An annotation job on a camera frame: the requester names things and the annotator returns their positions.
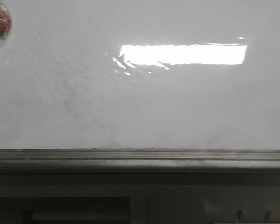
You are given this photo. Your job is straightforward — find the grey aluminium whiteboard tray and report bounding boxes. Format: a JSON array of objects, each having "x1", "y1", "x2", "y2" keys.
[{"x1": 0, "y1": 148, "x2": 280, "y2": 173}]

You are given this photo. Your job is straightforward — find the white whiteboard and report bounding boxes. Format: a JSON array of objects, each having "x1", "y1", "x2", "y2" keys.
[{"x1": 0, "y1": 0, "x2": 280, "y2": 150}]

